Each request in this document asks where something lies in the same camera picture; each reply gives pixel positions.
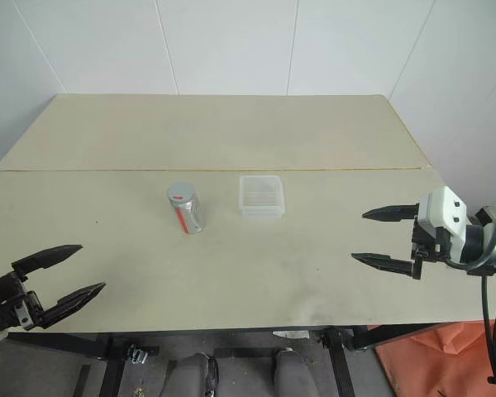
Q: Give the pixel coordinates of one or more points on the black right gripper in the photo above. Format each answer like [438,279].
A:
[432,246]

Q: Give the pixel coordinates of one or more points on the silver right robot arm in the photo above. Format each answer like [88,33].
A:
[473,244]

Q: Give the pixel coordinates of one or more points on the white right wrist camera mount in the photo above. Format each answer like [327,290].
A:
[444,207]

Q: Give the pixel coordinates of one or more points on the clear plastic box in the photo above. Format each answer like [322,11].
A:
[260,197]

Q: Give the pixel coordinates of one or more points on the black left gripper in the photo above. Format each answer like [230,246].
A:
[12,304]

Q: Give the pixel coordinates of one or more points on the white paper scrap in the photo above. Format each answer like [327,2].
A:
[291,334]

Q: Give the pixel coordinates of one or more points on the black metal table frame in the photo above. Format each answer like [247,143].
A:
[339,360]

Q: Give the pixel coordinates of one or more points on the dark grey rounded shape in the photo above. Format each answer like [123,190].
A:
[295,372]

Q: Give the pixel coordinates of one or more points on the small silver metal clip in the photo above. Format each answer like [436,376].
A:
[136,356]

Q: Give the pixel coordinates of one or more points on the orange plastic sheet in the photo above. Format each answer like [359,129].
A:
[438,355]

